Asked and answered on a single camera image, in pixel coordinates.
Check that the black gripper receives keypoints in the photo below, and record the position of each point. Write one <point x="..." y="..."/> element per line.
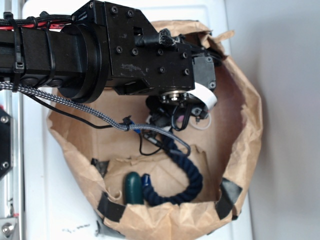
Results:
<point x="178" y="77"/>

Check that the gray plush animal toy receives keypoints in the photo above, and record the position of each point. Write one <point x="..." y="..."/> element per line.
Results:
<point x="194" y="122"/>

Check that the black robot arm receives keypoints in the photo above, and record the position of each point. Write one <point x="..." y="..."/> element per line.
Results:
<point x="106" y="45"/>

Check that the brown paper bag bin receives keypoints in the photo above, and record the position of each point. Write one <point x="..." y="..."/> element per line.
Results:
<point x="226" y="154"/>

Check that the dark green cylinder object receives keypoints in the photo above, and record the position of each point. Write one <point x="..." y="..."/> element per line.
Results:
<point x="133" y="191"/>

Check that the black metal bracket plate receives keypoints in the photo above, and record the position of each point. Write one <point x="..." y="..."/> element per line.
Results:
<point x="6" y="142"/>

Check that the aluminum frame rail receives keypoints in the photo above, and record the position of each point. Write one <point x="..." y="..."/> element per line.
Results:
<point x="12" y="194"/>

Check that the silver corner bracket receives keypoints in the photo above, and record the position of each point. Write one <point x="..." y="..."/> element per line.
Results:
<point x="9" y="228"/>

